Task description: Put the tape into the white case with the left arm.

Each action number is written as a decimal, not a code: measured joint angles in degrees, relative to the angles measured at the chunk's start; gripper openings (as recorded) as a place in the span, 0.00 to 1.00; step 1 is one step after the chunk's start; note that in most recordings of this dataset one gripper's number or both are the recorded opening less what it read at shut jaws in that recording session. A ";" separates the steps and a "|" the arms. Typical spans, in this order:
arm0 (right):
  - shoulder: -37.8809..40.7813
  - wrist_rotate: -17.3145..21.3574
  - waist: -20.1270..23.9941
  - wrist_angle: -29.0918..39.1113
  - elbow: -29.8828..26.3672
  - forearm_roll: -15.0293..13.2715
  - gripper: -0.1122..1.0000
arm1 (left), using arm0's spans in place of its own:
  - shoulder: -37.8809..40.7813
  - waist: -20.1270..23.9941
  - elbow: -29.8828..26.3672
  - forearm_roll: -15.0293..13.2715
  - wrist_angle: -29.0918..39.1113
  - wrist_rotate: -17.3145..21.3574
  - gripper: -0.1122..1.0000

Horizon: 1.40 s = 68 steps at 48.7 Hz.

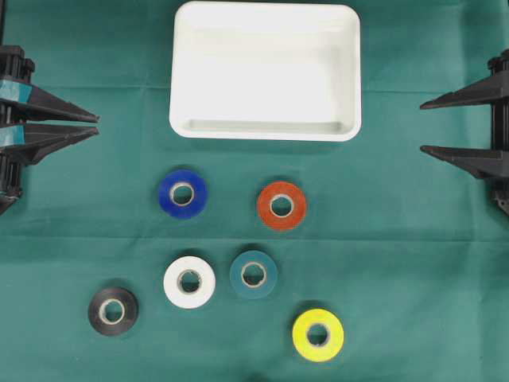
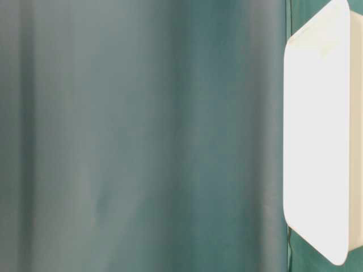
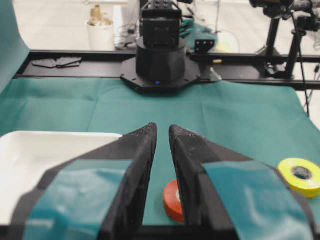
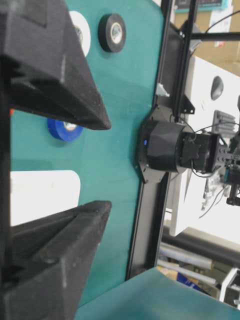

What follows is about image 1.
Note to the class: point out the red tape roll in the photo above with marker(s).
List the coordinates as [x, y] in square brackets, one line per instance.
[298, 206]

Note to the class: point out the yellow tape roll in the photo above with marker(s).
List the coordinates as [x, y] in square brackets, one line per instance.
[334, 341]

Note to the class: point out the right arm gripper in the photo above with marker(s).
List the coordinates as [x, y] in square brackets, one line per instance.
[481, 163]

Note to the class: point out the blue tape roll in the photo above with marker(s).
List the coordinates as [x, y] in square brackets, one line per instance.
[176, 179]

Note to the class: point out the black tape roll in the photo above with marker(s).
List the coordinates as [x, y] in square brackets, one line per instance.
[97, 311]

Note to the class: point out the teal green tape roll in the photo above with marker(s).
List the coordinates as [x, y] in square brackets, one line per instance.
[269, 274]

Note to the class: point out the green table cloth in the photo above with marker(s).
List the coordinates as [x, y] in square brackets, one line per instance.
[409, 252]

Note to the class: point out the white plastic tray case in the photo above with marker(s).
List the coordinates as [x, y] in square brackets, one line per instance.
[259, 70]

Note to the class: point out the white tape roll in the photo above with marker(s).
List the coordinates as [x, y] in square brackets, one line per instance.
[175, 292]

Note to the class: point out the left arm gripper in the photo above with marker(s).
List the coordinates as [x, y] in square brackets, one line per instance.
[29, 143]

